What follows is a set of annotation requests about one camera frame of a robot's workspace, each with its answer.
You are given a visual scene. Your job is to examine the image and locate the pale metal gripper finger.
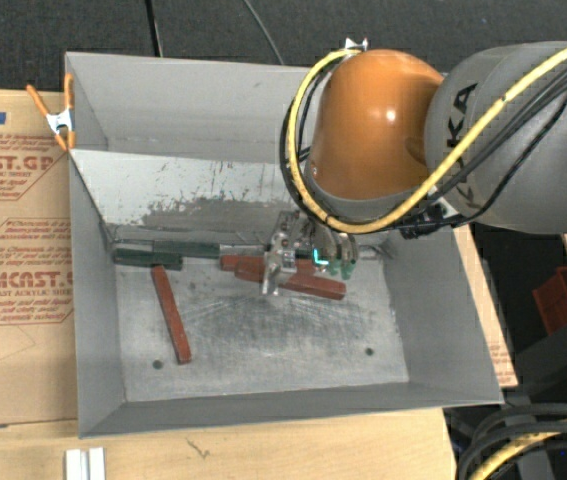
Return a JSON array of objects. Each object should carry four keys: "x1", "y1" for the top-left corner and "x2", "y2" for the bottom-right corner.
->
[
  {"x1": 271, "y1": 248, "x2": 298, "y2": 298},
  {"x1": 261, "y1": 231, "x2": 290, "y2": 296}
]

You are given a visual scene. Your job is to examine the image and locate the red-brown flat block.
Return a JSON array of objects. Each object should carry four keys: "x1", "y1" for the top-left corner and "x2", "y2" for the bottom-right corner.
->
[
  {"x1": 150, "y1": 265, "x2": 193, "y2": 366},
  {"x1": 219, "y1": 253, "x2": 317, "y2": 275},
  {"x1": 234, "y1": 260, "x2": 348, "y2": 302}
]

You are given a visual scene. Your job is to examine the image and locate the grey metal bin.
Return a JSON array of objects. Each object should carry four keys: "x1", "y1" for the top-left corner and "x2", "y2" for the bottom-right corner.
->
[{"x1": 64, "y1": 51, "x2": 506, "y2": 440}]

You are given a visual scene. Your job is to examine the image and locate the dark green flat block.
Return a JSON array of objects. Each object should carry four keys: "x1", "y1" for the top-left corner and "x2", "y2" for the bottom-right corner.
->
[
  {"x1": 112, "y1": 247, "x2": 185, "y2": 272},
  {"x1": 152, "y1": 239, "x2": 222, "y2": 260}
]

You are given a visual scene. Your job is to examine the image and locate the brown cardboard board, red print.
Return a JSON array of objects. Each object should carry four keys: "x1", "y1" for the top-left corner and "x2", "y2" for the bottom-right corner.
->
[{"x1": 0, "y1": 86, "x2": 520, "y2": 430}]

